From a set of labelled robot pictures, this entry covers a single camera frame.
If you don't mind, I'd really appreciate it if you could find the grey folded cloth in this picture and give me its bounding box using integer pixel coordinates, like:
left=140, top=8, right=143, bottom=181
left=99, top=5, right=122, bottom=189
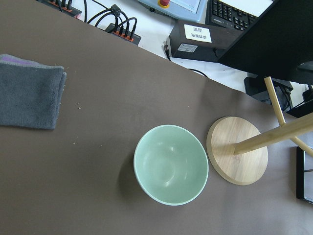
left=0, top=54, right=67, bottom=130

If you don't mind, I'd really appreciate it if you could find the black computer monitor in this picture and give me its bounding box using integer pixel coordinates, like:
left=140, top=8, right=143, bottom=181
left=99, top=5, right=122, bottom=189
left=218, top=0, right=313, bottom=85

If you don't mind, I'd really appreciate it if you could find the mint green bowl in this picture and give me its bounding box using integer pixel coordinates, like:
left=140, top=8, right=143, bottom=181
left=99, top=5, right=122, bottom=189
left=133, top=125, right=209, bottom=206

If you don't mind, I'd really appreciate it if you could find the wooden cup tree stand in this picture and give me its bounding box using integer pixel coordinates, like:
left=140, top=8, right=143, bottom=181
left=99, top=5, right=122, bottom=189
left=206, top=77, right=313, bottom=186

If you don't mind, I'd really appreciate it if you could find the black labelled box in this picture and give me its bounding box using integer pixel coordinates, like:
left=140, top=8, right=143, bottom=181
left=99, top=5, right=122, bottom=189
left=169, top=20, right=242, bottom=62

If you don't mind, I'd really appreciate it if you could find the black orange usb hub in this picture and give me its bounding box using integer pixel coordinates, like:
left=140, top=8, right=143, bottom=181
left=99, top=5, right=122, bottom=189
left=105, top=23, right=141, bottom=45

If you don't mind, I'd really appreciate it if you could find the black wood-grain tray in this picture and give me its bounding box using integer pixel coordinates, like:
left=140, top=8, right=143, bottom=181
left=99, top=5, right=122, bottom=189
left=296, top=147, right=313, bottom=204

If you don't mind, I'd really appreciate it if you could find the black keyboard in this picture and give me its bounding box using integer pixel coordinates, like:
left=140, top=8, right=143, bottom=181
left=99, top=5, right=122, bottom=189
left=205, top=0, right=258, bottom=31

